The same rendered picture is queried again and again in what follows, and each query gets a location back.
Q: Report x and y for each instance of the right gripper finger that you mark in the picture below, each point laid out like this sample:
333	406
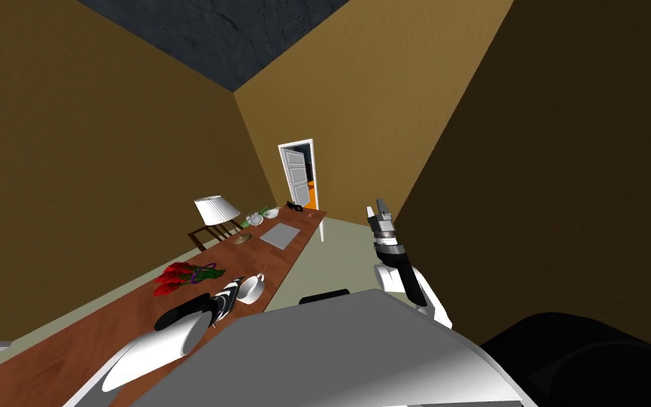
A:
369	212
383	208

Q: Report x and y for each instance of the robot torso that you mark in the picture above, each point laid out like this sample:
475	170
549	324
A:
325	356

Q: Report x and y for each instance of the small black object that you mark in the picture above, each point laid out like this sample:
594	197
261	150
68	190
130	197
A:
294	206

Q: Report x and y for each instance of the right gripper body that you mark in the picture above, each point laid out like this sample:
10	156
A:
383	229

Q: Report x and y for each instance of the red flower bouquet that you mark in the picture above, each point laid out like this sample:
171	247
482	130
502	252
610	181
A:
176	277

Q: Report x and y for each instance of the brown wooden chair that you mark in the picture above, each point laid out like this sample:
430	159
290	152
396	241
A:
204	233

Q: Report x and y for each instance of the long brown wooden table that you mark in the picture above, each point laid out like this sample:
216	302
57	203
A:
77	353

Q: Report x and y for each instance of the white mug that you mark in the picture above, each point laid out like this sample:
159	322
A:
251	289

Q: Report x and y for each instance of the white bowl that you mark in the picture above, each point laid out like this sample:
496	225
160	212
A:
271	213

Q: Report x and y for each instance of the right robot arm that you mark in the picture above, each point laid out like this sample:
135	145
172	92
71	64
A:
410	280

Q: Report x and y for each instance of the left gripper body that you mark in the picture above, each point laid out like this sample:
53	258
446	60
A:
226	302

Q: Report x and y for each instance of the white panelled door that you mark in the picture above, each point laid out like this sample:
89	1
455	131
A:
297	175

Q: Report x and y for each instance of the grey closed laptop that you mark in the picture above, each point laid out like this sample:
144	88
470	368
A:
280	236

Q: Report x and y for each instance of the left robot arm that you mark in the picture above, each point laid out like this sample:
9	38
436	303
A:
156	347

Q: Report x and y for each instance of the white shade table lamp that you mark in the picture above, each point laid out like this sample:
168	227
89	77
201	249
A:
217	210

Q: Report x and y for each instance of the white alarm clock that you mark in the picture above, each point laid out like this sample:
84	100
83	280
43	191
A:
255	219

